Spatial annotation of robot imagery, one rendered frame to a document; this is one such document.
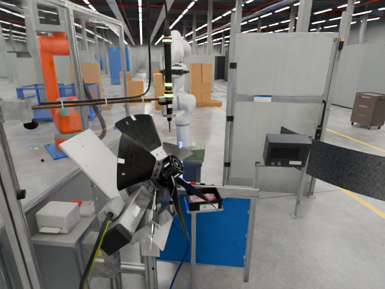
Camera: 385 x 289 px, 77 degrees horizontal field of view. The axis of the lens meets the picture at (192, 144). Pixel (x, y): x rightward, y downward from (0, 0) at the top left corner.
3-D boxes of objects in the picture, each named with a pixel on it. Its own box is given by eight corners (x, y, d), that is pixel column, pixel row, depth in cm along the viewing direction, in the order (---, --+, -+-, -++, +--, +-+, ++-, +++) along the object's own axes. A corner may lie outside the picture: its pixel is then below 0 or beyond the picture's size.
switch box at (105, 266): (95, 262, 137) (90, 231, 130) (121, 265, 135) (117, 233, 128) (87, 276, 128) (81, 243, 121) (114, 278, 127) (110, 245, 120)
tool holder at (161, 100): (161, 118, 117) (161, 98, 114) (156, 115, 123) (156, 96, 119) (178, 116, 121) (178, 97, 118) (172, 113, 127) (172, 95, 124)
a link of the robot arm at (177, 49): (157, 45, 162) (159, 75, 144) (179, 36, 158) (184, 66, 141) (163, 56, 169) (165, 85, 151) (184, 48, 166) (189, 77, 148)
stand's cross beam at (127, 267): (115, 272, 141) (114, 266, 140) (118, 266, 145) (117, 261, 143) (146, 274, 139) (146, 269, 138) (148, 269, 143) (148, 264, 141)
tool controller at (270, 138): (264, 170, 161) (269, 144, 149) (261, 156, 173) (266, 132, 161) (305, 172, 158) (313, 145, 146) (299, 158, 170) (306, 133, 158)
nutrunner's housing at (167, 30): (167, 121, 121) (164, 19, 105) (164, 120, 124) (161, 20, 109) (174, 121, 122) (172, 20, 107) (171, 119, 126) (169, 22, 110)
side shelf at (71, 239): (30, 243, 122) (29, 239, 121) (71, 203, 155) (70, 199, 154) (75, 248, 119) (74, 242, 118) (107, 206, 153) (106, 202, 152)
